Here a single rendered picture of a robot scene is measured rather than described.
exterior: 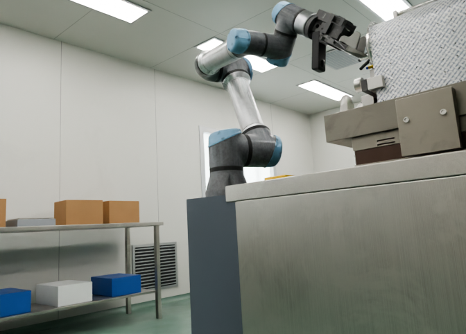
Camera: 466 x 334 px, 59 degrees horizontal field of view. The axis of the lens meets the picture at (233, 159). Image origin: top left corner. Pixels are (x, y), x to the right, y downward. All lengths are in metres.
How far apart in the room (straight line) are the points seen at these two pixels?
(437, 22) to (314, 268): 0.63
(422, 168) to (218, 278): 0.75
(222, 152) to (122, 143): 3.50
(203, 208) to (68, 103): 3.40
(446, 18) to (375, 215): 0.52
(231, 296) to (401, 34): 0.85
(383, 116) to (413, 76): 0.24
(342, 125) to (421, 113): 0.17
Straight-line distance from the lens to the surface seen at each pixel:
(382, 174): 0.80
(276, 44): 1.36
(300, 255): 0.89
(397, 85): 1.10
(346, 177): 0.83
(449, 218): 0.77
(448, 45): 1.09
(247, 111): 1.54
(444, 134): 0.82
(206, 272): 1.34
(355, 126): 0.90
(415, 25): 1.13
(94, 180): 4.56
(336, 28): 1.26
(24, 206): 4.24
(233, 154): 1.37
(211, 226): 1.31
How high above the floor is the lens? 0.80
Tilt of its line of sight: 9 degrees up
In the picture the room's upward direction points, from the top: 3 degrees counter-clockwise
